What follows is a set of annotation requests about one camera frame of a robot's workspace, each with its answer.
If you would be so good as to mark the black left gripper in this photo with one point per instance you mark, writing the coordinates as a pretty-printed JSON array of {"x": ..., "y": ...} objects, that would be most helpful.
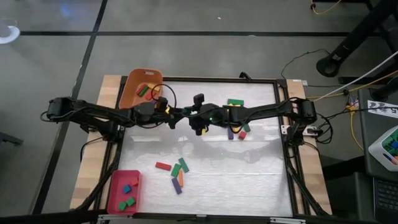
[{"x": 164, "y": 115}]

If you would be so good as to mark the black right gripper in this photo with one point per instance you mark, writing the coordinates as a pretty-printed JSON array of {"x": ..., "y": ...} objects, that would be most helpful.
[{"x": 208, "y": 113}]

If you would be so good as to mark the yellow small block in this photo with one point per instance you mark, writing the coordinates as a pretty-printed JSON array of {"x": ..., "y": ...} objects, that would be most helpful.
[
  {"x": 167, "y": 109},
  {"x": 236, "y": 129},
  {"x": 204, "y": 132},
  {"x": 237, "y": 106}
]

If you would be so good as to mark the purple long block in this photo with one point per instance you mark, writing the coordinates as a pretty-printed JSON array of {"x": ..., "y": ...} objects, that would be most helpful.
[
  {"x": 230, "y": 133},
  {"x": 176, "y": 186}
]

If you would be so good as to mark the red long block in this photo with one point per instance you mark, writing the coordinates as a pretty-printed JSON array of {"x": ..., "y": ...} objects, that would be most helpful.
[
  {"x": 163, "y": 166},
  {"x": 140, "y": 89},
  {"x": 150, "y": 95}
]

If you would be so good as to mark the green long block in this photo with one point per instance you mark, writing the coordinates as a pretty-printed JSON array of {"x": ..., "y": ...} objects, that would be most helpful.
[
  {"x": 144, "y": 91},
  {"x": 176, "y": 170},
  {"x": 183, "y": 165},
  {"x": 235, "y": 102}
]

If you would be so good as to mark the yellow long block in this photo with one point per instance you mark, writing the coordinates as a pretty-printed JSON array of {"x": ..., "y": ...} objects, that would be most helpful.
[{"x": 154, "y": 87}]

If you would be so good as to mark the red small block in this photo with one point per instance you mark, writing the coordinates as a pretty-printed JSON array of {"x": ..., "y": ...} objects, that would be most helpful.
[{"x": 242, "y": 135}]

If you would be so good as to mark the green small block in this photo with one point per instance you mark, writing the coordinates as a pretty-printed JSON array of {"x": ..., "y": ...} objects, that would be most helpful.
[
  {"x": 122, "y": 206},
  {"x": 131, "y": 201},
  {"x": 247, "y": 127}
]

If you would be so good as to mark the orange long block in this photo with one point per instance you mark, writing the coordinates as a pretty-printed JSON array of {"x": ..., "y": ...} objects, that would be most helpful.
[{"x": 180, "y": 178}]

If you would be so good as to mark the orange small block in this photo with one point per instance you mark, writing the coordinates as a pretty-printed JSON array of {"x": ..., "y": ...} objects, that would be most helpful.
[{"x": 134, "y": 181}]

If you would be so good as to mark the blue small block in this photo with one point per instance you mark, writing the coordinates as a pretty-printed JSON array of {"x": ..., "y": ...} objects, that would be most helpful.
[{"x": 126, "y": 188}]

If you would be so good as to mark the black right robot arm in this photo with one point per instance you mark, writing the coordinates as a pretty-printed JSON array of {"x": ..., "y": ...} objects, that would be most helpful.
[{"x": 264, "y": 110}]

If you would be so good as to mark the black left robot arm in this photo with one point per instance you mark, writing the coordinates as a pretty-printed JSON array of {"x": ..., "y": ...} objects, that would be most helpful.
[{"x": 93, "y": 112}]

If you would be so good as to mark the white bin of blocks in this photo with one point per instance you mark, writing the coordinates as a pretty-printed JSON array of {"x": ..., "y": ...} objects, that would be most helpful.
[{"x": 381, "y": 155}]

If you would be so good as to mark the orange plastic bin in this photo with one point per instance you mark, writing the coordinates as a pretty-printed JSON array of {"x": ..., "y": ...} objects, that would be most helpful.
[{"x": 130, "y": 93}]

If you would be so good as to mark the wooden table side board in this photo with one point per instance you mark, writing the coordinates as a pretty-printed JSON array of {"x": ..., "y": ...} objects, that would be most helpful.
[
  {"x": 306, "y": 174},
  {"x": 93, "y": 155}
]

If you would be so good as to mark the pink plastic bin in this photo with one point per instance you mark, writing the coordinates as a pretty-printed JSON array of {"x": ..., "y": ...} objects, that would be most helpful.
[{"x": 124, "y": 196}]

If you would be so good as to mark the dark grey side desk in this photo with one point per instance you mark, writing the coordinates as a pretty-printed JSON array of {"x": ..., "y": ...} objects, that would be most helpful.
[{"x": 363, "y": 174}]

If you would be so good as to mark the black floor stand pole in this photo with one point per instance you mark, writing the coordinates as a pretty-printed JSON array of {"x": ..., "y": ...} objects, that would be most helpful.
[{"x": 351, "y": 40}]

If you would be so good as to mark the white printed paper sheet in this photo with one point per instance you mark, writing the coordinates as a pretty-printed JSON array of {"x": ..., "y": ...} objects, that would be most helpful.
[{"x": 384, "y": 109}]

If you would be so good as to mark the white round floor plate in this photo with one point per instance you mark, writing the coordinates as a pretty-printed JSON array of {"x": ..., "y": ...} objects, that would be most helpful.
[{"x": 7, "y": 34}]

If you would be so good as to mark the black keyboard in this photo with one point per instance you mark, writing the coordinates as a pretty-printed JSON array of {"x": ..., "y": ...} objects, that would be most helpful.
[{"x": 387, "y": 196}]

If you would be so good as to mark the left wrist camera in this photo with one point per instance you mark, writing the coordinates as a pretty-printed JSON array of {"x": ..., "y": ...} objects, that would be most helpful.
[{"x": 162, "y": 102}]

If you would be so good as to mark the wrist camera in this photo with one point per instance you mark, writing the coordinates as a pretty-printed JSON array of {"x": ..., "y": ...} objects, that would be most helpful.
[
  {"x": 199, "y": 99},
  {"x": 162, "y": 102}
]

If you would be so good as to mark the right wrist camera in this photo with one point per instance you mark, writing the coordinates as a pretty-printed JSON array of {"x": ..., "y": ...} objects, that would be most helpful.
[{"x": 199, "y": 99}]

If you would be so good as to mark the black table frame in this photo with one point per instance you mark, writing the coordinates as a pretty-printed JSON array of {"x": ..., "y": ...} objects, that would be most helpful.
[{"x": 217, "y": 80}]

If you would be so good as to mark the silver mounting bracket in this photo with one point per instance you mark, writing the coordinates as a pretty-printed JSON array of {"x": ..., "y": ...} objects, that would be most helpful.
[
  {"x": 109, "y": 218},
  {"x": 287, "y": 220}
]

